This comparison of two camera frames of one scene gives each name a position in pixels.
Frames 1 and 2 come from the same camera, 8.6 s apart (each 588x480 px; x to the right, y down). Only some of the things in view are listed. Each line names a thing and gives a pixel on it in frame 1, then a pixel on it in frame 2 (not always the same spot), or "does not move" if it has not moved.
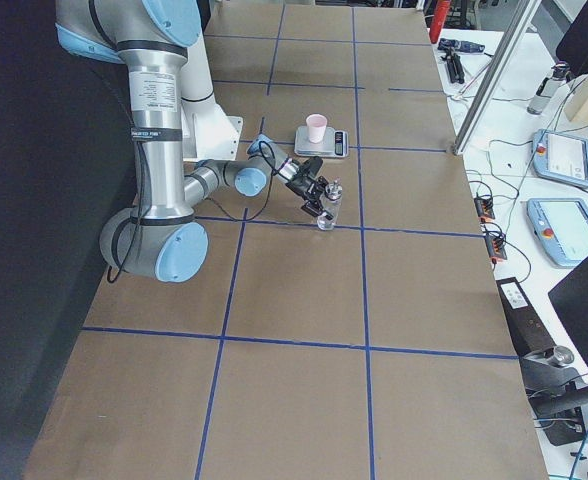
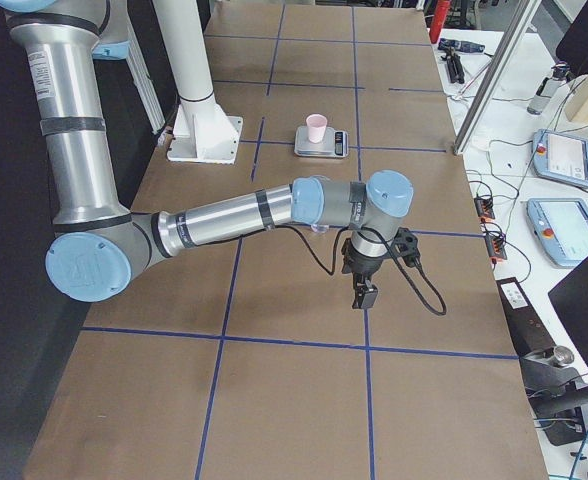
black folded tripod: [455, 67] does not move
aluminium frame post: [466, 133] does not move
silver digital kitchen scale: [335, 143] does not move
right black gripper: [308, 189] to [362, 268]
